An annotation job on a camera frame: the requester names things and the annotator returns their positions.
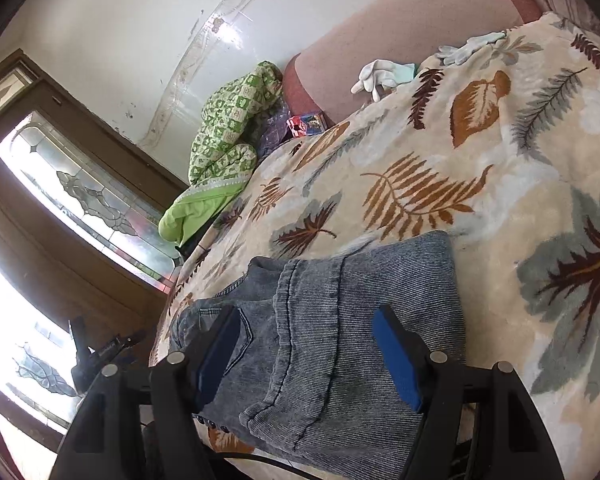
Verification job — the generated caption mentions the red printed packet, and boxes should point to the red printed packet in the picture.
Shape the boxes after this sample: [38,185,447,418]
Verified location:
[286,111,328,139]

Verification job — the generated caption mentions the stained glass door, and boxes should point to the stained glass door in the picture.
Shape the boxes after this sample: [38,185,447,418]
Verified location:
[0,50,191,461]

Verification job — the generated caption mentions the grey-blue denim pants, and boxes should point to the grey-blue denim pants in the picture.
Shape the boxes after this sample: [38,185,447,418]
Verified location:
[169,230,468,480]

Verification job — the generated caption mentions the green checked quilt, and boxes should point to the green checked quilt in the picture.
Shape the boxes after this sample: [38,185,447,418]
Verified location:
[158,60,283,246]

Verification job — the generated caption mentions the flat white glove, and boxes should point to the flat white glove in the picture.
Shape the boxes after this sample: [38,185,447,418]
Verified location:
[434,31,508,67]

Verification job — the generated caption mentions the leaf print blanket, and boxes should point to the leaf print blanket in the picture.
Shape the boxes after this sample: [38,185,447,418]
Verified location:
[147,10,600,480]

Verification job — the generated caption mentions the black cable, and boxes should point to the black cable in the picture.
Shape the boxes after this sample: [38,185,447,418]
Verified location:
[215,452,331,480]

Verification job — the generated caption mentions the purple plastic bag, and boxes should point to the purple plastic bag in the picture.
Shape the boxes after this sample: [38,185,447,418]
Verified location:
[257,102,293,161]

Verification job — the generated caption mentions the stuffed white glove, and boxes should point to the stuffed white glove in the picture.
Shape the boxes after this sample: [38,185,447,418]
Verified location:
[350,59,421,103]

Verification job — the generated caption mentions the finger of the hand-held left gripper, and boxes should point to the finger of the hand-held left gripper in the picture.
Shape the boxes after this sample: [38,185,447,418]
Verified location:
[69,316,90,361]
[91,329,147,362]

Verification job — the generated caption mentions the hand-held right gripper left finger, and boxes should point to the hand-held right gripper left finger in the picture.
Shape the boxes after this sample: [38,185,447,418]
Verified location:
[47,305,246,480]

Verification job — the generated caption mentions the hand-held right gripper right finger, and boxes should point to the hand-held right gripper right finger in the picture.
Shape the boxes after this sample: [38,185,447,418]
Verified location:
[372,305,566,480]

